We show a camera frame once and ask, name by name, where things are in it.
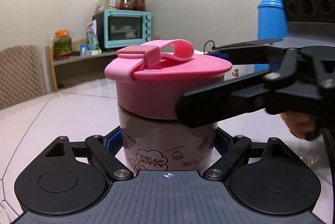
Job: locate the wooden side shelf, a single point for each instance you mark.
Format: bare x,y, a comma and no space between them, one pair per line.
74,70

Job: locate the person's right hand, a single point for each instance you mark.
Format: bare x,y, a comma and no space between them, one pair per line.
299,124

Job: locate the teal toaster oven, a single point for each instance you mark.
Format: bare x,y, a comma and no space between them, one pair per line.
120,28

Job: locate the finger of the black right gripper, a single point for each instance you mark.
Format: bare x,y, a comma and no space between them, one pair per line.
251,52
227,99

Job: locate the glass jar white contents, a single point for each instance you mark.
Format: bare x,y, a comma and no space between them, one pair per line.
109,4

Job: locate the orange lid pickle jar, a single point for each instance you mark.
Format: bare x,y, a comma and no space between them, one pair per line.
62,43

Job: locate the Hello Kitty thermos jar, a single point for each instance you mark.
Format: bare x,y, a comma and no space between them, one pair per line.
165,145

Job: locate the pink jar lid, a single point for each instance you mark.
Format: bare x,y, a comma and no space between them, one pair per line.
152,76

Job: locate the blue thermos flask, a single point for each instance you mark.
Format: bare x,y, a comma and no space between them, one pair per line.
272,22

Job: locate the green white packet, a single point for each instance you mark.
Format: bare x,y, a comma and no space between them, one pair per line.
91,36

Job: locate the quilted beige chair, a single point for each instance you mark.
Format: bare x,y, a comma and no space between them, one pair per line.
21,74

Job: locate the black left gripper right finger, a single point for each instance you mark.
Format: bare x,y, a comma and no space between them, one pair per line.
268,178

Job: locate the glass jar dark red contents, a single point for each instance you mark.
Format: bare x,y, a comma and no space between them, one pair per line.
139,5

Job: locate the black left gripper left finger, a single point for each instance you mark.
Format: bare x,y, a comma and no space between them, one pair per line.
69,177

